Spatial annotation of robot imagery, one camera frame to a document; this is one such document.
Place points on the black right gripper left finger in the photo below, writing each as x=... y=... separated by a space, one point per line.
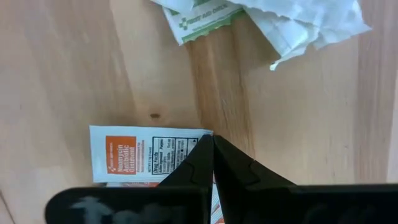
x=196 y=168

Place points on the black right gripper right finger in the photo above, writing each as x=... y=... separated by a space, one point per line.
x=245 y=193

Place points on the white green first aid packet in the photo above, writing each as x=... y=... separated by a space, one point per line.
x=174 y=4
x=295 y=25
x=202 y=21

